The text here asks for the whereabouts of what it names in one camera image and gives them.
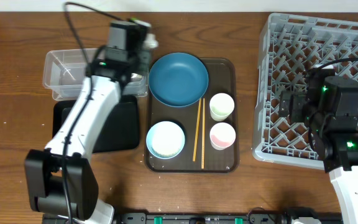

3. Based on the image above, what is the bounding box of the white cup green inside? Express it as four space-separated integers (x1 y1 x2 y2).
209 93 235 121

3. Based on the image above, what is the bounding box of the white cup pink inside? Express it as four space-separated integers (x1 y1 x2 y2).
209 123 236 151

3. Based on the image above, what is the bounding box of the white napkin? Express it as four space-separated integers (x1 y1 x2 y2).
143 33 158 50

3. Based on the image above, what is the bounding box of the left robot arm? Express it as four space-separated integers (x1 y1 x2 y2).
24 19 158 223

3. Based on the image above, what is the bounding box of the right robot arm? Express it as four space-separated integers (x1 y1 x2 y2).
278 65 358 223

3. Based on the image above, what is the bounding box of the grey dishwasher rack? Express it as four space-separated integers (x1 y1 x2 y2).
252 13 358 170

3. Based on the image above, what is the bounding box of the dark blue plate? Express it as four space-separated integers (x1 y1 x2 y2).
149 52 209 108

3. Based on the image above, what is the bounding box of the clear plastic bin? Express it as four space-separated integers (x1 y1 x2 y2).
43 49 148 101

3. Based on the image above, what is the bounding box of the black plastic bin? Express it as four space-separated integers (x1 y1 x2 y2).
45 95 140 160

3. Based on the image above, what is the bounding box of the right wooden chopstick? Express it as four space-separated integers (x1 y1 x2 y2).
201 98 205 169

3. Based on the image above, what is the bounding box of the wooden chopstick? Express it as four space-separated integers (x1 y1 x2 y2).
201 98 205 169
192 99 201 162

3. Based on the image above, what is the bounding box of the light blue bowl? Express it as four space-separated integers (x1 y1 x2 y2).
146 121 185 159

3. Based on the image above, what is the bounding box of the brown serving tray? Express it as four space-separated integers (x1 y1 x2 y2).
144 58 239 173

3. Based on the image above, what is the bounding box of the left wooden chopstick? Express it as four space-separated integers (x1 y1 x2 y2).
192 99 201 162

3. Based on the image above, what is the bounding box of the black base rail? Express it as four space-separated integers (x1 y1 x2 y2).
112 213 279 224

